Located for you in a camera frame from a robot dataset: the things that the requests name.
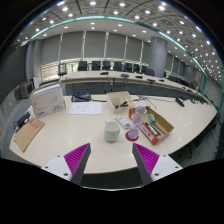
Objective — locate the row of black office chairs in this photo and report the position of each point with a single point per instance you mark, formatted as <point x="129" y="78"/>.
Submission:
<point x="106" y="65"/>

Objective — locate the white ceramic mug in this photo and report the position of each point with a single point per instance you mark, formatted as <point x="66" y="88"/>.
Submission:
<point x="111" y="132"/>

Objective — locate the white printed cardboard box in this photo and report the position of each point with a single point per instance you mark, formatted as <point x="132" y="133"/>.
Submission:
<point x="48" y="101"/>

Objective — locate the black flat device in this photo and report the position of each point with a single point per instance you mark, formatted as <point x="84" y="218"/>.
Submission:
<point x="22" y="120"/>

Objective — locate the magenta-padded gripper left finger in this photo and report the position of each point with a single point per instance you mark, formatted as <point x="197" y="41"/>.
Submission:
<point x="76" y="160"/>

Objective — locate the round recessed ceiling lights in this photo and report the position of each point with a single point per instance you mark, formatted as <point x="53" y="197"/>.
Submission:
<point x="115" y="12"/>

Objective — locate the black desk microphones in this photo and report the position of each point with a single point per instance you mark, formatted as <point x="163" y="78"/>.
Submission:
<point x="180" y="102"/>

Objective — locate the long curved conference desk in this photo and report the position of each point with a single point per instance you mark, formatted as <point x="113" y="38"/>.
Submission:
<point x="133" y="83"/>

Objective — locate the small beige open box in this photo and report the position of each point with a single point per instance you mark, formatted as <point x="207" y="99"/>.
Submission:
<point x="115" y="98"/>

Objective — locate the white rectangular remote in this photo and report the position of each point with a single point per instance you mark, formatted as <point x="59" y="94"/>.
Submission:
<point x="122" y="121"/>

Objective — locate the flat brown cardboard envelope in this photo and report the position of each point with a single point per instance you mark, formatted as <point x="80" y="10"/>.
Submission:
<point x="28" y="135"/>

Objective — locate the black marker pen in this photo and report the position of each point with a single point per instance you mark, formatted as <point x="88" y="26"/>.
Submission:
<point x="157" y="129"/>
<point x="150" y="128"/>

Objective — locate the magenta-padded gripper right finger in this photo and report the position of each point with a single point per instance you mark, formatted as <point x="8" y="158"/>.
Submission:
<point x="146" y="160"/>

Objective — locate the clear plastic water bottle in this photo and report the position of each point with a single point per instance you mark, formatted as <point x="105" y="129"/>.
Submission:
<point x="137" y="121"/>

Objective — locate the grey boxy monitor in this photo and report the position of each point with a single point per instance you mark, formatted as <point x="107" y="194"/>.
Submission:
<point x="26" y="90"/>

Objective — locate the black desk telephone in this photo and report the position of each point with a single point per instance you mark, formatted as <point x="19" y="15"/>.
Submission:
<point x="81" y="97"/>

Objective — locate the white printed paper sheet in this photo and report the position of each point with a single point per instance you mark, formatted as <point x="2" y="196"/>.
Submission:
<point x="85" y="108"/>

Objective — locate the red-sided open cardboard box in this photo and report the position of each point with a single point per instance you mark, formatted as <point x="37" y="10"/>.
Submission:
<point x="165" y="126"/>

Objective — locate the flat round red coaster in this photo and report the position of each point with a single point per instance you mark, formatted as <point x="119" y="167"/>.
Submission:
<point x="128" y="137"/>

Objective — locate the green whiteboard eraser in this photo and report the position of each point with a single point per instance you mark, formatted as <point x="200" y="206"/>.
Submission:
<point x="152" y="118"/>

